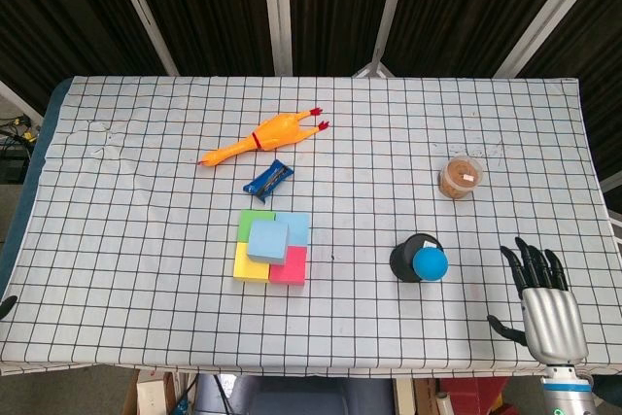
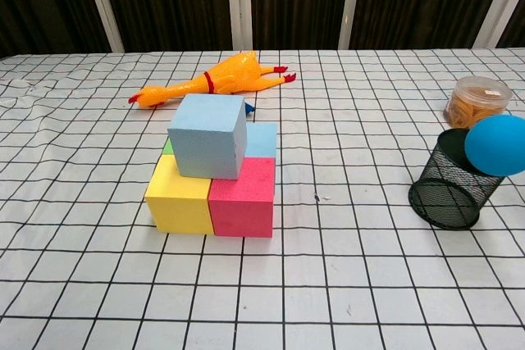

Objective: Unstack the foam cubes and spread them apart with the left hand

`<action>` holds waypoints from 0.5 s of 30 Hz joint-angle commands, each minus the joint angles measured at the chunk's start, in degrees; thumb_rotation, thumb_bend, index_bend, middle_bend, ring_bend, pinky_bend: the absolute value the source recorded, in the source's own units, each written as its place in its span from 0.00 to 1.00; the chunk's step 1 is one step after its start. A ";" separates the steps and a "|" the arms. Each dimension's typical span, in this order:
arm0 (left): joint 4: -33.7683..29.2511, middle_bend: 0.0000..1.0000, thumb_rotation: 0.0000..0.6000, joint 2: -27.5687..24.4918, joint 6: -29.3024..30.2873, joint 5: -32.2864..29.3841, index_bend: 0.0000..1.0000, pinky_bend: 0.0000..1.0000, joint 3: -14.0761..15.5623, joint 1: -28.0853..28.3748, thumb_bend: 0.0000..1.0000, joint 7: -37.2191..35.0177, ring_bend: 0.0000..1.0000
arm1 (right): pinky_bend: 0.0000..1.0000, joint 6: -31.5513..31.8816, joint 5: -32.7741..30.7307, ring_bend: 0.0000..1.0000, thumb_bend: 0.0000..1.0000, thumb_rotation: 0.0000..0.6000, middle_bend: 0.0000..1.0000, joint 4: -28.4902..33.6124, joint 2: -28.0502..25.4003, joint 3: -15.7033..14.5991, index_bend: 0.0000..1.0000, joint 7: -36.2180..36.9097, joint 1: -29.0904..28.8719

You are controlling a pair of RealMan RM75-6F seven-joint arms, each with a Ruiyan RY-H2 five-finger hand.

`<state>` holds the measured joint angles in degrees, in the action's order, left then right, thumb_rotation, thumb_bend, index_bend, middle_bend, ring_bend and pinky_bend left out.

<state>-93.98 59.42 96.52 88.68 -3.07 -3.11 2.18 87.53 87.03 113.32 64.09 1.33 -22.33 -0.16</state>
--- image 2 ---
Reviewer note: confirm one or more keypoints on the light blue foam cube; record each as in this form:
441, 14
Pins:
205, 141
261, 141

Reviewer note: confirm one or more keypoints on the pink red foam cube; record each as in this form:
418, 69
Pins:
244, 206

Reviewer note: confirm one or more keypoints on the green foam cube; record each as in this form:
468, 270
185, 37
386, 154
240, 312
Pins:
168, 148

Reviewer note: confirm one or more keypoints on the yellow foam cube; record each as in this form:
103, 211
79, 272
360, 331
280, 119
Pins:
176, 206

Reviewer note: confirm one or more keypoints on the blue snack packet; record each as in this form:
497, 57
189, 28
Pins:
249, 108

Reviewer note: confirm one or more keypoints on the orange rubber chicken toy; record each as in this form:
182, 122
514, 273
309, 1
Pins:
234, 73

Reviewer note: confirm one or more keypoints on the white black checkered tablecloth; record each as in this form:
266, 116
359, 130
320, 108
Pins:
369, 276

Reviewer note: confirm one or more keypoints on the black mesh pen holder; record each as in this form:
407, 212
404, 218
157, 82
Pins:
447, 194

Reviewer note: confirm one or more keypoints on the clear jar of rubber bands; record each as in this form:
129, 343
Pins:
471, 104

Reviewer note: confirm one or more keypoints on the blue ball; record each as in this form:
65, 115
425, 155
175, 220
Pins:
498, 145

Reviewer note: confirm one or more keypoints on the white frame post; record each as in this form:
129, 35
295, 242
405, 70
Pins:
240, 1
352, 1
104, 5
498, 1

